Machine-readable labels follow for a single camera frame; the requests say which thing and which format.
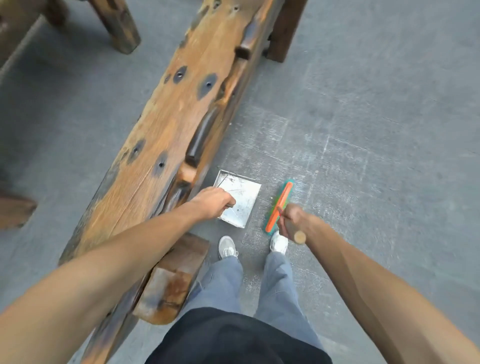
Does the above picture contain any orange broom with wooden handle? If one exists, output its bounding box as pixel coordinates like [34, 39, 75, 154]
[264, 179, 308, 245]

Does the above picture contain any person's left hand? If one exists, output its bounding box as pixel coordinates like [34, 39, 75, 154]
[188, 186, 237, 221]

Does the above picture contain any rustic wooden backrest bench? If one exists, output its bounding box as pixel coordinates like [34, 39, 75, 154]
[58, 0, 309, 364]

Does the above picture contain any person's right forearm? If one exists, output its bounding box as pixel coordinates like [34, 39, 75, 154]
[303, 221, 480, 364]

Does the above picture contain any person's right leg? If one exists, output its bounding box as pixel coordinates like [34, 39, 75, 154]
[254, 251, 324, 350]

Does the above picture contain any person's leg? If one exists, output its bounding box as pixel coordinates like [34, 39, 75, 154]
[181, 256, 245, 316]
[254, 251, 324, 350]

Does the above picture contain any square metal dustpan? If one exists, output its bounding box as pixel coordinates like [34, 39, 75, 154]
[212, 169, 263, 230]

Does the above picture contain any person's right hand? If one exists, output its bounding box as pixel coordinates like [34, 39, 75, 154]
[276, 203, 320, 243]

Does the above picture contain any person's left white shoe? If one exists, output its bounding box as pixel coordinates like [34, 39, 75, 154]
[218, 235, 239, 261]

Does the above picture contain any person's left forearm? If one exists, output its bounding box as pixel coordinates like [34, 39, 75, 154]
[0, 202, 203, 364]

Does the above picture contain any person's right white shoe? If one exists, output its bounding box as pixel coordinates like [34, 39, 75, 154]
[269, 230, 290, 256]

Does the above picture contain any person's left leg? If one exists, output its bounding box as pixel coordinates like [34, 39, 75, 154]
[181, 256, 245, 316]

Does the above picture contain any large rustic wooden table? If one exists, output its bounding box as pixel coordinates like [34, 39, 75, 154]
[0, 0, 142, 67]

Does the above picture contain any person's white shoe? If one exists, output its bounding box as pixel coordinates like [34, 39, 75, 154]
[218, 235, 239, 261]
[269, 230, 290, 256]

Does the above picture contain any person's black shirt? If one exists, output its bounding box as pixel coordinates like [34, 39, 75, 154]
[144, 307, 334, 364]

